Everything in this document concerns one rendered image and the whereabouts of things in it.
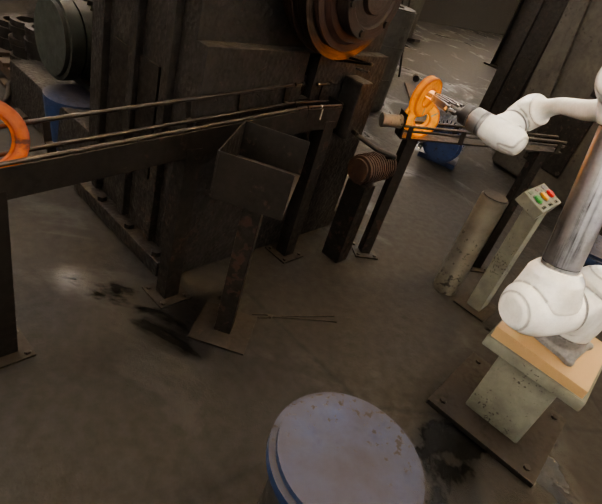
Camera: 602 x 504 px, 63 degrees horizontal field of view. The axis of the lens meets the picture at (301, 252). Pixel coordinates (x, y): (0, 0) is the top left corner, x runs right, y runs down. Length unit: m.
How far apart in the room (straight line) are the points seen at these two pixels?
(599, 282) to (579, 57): 2.87
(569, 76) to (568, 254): 2.95
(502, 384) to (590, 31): 3.03
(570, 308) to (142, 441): 1.20
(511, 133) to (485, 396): 0.90
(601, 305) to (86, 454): 1.44
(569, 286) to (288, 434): 0.83
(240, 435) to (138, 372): 0.37
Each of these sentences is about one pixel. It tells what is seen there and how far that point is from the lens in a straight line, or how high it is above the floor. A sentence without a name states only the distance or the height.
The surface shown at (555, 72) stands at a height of 0.84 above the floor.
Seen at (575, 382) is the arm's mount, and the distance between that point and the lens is 1.66.
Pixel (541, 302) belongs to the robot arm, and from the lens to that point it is 1.43.
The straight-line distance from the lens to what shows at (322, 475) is 0.99.
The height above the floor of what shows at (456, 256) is 0.21.
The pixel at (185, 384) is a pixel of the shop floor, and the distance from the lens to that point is 1.60.
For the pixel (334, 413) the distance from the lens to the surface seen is 1.08.
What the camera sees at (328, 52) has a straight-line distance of 1.78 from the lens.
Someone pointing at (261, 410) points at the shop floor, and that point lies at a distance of 1.58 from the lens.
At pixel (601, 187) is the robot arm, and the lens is 1.40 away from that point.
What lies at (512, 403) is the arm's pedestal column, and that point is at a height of 0.15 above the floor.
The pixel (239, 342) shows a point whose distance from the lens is 1.74.
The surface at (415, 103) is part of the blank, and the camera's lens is 1.94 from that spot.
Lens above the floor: 1.23
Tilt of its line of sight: 33 degrees down
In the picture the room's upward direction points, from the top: 18 degrees clockwise
